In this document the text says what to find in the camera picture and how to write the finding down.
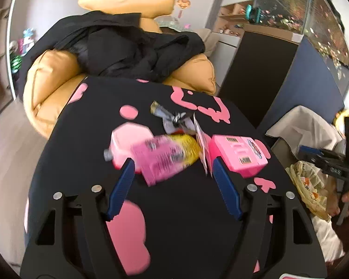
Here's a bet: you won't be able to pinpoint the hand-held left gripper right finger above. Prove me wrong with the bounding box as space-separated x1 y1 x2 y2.
212 157 328 279

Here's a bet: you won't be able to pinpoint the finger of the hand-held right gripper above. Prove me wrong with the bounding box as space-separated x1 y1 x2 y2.
298 145 324 169

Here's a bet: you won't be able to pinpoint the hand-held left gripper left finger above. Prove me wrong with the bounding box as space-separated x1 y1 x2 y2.
20 157 152 279

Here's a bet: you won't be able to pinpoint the trash bin with white liner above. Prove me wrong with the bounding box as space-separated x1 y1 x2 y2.
265 105 349 262

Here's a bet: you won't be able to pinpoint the hot pink printed packet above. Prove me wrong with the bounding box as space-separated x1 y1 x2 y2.
132 135 187 187

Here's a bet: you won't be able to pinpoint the yellow plush toy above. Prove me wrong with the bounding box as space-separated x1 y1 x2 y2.
334 109 349 131

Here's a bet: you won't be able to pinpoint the pink toy cash register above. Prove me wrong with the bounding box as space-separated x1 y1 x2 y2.
211 134 268 178

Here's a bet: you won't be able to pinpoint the pale pink bottle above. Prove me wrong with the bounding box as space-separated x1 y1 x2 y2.
104 122 155 169

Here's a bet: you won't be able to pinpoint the white pink printed card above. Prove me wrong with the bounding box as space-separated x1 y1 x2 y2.
193 113 213 178

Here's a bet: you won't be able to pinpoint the yellow foil packet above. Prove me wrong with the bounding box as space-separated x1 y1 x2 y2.
169 134 202 167

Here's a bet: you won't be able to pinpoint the black pink printed tablecloth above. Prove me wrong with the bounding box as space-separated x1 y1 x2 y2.
23 76 312 279

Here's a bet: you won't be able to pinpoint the grey foil wrapper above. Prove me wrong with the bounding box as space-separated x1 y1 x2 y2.
150 101 197 136

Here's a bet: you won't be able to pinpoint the dark fish tank cabinet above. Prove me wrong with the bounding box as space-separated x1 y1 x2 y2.
218 23 349 136

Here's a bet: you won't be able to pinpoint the white cabinet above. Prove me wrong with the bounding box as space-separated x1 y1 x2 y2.
204 28 242 89

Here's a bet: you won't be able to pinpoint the orange leather sofa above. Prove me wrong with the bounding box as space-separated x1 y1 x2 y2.
23 0 217 138

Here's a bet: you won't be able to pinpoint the black jacket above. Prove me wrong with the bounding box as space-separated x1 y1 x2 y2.
17 10 205 83

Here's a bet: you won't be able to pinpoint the glass fish tank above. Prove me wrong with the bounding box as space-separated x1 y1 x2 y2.
252 0 349 79

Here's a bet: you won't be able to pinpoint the clear plastic container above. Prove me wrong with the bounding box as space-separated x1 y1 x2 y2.
157 17 192 32

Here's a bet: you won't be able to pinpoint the wooden display shelf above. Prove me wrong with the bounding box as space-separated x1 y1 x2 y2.
0 6 18 128

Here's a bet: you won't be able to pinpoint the colourful toy packages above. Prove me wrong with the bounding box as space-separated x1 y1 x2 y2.
10 28 36 74

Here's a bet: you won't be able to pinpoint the white refrigerator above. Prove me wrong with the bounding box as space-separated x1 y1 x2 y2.
151 0 225 33

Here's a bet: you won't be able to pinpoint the red hanging ornament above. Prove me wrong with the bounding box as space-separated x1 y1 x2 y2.
176 0 191 20

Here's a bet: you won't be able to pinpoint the wooden wall shelf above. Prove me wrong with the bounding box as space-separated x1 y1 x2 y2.
218 1 252 35

